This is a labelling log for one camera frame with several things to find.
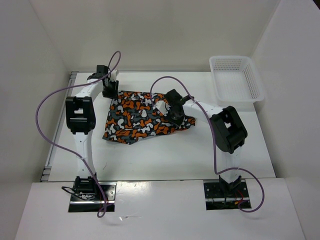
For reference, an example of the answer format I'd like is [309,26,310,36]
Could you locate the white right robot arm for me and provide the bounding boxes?
[155,89,248,197]

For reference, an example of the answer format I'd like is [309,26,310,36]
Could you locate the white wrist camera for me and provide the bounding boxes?
[154,100,171,116]
[109,69,119,82]

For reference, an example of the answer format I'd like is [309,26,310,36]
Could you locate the aluminium table edge rail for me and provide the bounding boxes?
[40,71,78,183]

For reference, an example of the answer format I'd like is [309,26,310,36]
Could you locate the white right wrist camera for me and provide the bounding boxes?
[154,100,171,116]

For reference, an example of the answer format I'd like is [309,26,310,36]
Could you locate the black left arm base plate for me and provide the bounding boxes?
[63,182,117,213]

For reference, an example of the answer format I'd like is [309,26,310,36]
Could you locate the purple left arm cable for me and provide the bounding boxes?
[35,51,122,218]

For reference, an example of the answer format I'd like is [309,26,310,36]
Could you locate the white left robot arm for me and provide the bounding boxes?
[65,65,119,200]

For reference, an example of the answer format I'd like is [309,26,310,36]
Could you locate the orange black camouflage shorts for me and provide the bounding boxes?
[102,91,196,145]

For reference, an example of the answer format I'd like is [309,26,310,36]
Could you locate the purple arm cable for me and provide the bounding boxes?
[149,76,266,213]
[35,51,122,218]

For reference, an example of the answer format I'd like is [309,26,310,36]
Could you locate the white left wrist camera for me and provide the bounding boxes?
[109,69,119,82]

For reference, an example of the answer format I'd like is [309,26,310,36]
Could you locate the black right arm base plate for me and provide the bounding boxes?
[203,180,252,211]

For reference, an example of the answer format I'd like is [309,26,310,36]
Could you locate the white perforated plastic basket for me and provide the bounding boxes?
[209,55,265,105]

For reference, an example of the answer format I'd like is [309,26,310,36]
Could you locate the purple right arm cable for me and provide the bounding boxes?
[149,76,266,213]

